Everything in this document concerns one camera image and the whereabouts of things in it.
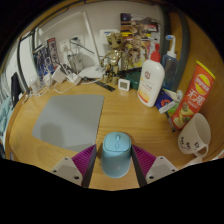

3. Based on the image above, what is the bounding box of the white wall box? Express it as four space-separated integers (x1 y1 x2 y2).
99 28 120 44

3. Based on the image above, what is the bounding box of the light blue computer mouse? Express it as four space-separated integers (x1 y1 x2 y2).
100 131 133 179

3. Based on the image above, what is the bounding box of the grey mouse pad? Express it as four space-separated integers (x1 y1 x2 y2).
31 94 105 153

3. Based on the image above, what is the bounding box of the white mug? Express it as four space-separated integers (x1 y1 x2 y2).
177 112 212 158

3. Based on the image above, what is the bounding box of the black ruler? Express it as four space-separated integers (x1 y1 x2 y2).
94 80 116 93

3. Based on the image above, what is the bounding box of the blue model kit box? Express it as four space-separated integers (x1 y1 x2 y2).
32 37 61 80

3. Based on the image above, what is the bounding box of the teal cloth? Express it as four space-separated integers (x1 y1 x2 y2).
0 96 14 138

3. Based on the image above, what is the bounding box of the orange chip can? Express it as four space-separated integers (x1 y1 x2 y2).
170 60 216 131

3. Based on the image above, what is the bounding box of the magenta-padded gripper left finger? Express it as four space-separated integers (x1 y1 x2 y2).
49 143 98 189

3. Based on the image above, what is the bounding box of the colourful comic poster box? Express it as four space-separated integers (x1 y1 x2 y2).
119 12 161 69

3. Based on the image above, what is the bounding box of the white power strip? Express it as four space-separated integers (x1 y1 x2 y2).
66 72 83 86

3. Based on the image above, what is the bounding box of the steel cup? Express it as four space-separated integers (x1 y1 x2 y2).
67 53 81 74

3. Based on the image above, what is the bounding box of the white wall socket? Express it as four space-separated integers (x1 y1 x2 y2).
68 35 81 51
59 40 69 53

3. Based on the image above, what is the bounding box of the white red-capped lotion bottle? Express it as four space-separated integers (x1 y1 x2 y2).
137 43 166 108

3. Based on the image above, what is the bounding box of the dark green round container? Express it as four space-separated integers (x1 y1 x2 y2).
125 70 144 90

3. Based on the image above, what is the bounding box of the black bag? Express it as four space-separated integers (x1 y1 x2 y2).
10 72 23 107

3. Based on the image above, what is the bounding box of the white desk lamp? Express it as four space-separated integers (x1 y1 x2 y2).
33 10 107 80

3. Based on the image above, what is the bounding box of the clear plastic cup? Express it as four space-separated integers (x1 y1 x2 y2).
29 75 44 94

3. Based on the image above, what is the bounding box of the small white desk clock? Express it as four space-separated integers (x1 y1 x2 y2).
117 78 132 92

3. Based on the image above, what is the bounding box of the small blue orange box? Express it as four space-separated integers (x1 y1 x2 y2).
154 89 178 115

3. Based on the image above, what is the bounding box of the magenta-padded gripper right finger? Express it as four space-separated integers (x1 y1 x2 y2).
130 143 179 188

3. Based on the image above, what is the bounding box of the brown tree figure toy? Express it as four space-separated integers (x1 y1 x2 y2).
99 31 125 85

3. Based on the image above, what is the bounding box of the white charger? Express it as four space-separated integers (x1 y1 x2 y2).
50 64 68 84

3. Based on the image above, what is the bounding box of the blue spray bottle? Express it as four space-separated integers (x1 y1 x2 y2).
161 34 179 91

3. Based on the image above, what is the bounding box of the black power cable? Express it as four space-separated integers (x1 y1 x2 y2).
69 37 96 55

